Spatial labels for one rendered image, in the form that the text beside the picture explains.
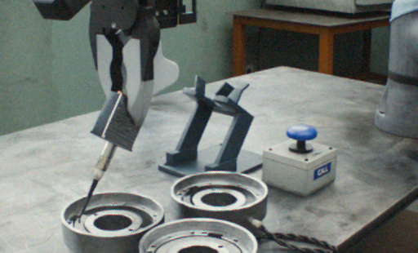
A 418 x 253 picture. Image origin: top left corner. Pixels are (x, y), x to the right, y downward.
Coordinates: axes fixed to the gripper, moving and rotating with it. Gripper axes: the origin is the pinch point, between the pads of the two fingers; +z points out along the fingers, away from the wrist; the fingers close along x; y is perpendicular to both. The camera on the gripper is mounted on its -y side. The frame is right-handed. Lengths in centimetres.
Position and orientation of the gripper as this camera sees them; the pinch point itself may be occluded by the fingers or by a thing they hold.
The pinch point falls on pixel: (123, 111)
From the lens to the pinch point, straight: 59.5
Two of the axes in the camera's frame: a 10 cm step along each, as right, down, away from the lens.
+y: 7.0, -2.2, 6.7
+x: -7.1, -2.0, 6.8
